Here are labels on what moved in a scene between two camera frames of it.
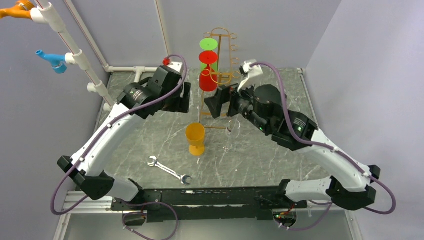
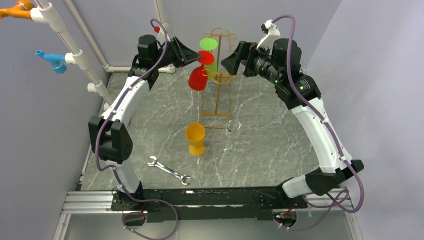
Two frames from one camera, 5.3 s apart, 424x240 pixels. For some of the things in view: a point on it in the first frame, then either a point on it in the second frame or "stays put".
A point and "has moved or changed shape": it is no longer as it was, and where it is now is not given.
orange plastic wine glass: [195, 133] stays put
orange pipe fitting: [22, 9] stays put
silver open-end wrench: [183, 178] stays put
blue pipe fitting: [56, 61] stays put
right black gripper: [215, 102] -> [232, 62]
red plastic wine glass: [208, 80] has moved or changed shape
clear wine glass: [232, 132] stays put
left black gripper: [175, 107] -> [187, 54]
